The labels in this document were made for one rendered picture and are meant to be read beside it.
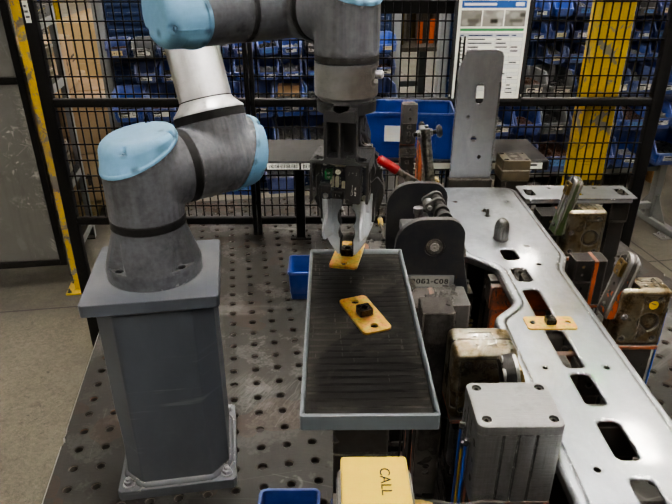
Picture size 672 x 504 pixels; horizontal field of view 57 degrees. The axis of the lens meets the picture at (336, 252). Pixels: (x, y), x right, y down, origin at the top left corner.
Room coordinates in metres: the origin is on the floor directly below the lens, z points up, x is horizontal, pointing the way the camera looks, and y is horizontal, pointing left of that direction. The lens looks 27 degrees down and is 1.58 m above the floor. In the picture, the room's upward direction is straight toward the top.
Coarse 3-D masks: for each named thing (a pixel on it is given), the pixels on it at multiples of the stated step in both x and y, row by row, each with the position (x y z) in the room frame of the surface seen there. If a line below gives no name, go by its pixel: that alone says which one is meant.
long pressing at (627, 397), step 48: (480, 192) 1.50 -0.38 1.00; (480, 240) 1.21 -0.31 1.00; (528, 240) 1.21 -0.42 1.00; (528, 288) 1.00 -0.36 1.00; (576, 288) 1.01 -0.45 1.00; (528, 336) 0.85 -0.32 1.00; (576, 336) 0.85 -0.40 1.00; (624, 384) 0.72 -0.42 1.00; (576, 432) 0.62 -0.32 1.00; (624, 432) 0.62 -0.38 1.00; (576, 480) 0.54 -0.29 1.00; (624, 480) 0.54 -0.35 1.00
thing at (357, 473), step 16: (352, 464) 0.41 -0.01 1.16; (368, 464) 0.41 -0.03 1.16; (384, 464) 0.41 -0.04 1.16; (400, 464) 0.41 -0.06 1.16; (352, 480) 0.39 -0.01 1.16; (368, 480) 0.39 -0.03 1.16; (384, 480) 0.39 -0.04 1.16; (400, 480) 0.39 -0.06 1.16; (352, 496) 0.37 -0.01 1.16; (368, 496) 0.37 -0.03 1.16; (384, 496) 0.37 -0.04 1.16; (400, 496) 0.37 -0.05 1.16
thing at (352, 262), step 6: (342, 246) 0.76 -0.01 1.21; (348, 246) 0.76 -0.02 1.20; (336, 252) 0.76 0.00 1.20; (342, 252) 0.75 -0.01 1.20; (348, 252) 0.75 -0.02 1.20; (360, 252) 0.76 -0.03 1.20; (336, 258) 0.74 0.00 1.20; (342, 258) 0.74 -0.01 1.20; (348, 258) 0.74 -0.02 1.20; (354, 258) 0.74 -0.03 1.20; (360, 258) 0.75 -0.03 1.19; (330, 264) 0.72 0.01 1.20; (336, 264) 0.72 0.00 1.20; (348, 264) 0.72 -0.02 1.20; (354, 264) 0.72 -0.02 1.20
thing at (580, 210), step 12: (576, 204) 1.32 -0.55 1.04; (588, 204) 1.31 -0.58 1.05; (576, 216) 1.27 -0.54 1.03; (588, 216) 1.27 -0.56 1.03; (600, 216) 1.27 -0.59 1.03; (576, 228) 1.27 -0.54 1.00; (588, 228) 1.27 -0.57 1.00; (600, 228) 1.27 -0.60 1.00; (564, 240) 1.27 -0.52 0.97; (576, 240) 1.27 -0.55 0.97; (588, 240) 1.27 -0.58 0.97; (600, 240) 1.27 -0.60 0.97; (564, 252) 1.27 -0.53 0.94; (576, 252) 1.27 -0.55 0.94
